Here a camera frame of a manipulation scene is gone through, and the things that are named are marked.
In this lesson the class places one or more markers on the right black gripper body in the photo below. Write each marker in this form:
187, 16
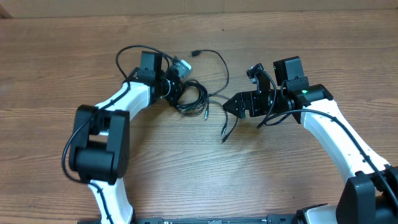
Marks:
267, 102

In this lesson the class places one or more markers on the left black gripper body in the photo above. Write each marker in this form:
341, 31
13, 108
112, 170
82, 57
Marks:
170, 91

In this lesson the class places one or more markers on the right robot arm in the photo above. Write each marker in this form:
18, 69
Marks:
370, 192

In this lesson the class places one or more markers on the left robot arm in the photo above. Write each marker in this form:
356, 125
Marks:
98, 149

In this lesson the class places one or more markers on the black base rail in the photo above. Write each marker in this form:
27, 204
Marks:
214, 221

